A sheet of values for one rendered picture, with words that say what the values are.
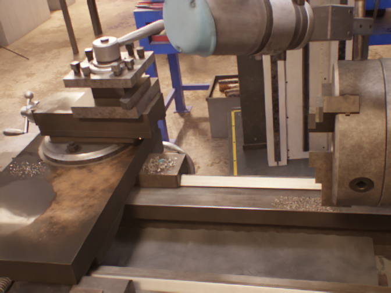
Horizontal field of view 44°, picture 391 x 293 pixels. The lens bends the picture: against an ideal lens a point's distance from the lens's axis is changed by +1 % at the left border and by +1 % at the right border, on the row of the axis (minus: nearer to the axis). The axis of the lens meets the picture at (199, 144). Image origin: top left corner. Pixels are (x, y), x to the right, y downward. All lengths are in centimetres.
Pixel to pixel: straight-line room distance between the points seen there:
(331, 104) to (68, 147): 69
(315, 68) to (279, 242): 101
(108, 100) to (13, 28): 483
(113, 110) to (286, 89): 107
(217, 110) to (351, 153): 225
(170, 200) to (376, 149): 57
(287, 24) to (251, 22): 6
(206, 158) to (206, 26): 229
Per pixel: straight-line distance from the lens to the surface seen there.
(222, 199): 114
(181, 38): 62
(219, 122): 300
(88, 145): 123
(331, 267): 113
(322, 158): 87
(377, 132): 75
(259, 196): 114
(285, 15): 68
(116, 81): 109
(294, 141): 217
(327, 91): 95
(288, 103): 207
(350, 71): 80
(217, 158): 285
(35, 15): 636
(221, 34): 61
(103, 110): 114
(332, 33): 71
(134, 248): 123
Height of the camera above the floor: 153
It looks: 30 degrees down
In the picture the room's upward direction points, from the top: 8 degrees counter-clockwise
